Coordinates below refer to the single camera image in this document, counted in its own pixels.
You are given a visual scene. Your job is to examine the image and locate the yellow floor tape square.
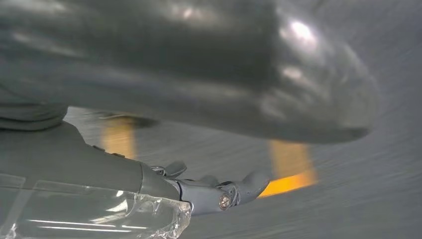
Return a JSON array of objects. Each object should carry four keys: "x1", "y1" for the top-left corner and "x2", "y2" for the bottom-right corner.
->
[{"x1": 100, "y1": 115, "x2": 319, "y2": 199}]

